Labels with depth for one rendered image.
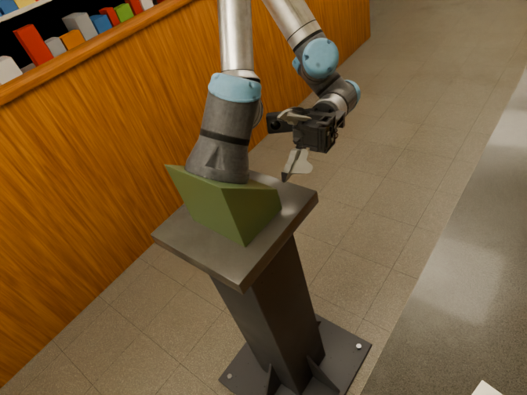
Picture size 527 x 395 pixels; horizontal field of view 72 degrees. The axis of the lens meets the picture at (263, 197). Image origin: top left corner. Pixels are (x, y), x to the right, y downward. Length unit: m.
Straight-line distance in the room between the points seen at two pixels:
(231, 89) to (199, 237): 0.37
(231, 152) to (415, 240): 1.41
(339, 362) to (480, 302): 1.01
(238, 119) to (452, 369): 0.60
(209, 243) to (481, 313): 0.58
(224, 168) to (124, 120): 1.35
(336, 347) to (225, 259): 0.96
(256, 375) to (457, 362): 1.15
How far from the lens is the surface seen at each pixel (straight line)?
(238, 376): 1.75
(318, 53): 0.82
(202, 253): 0.89
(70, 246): 2.15
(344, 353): 1.71
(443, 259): 0.80
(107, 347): 2.14
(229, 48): 0.98
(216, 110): 0.81
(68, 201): 2.06
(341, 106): 0.91
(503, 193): 0.95
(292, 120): 0.77
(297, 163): 0.82
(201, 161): 0.81
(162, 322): 2.05
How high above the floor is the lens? 1.58
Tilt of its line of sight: 41 degrees down
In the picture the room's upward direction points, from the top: 18 degrees counter-clockwise
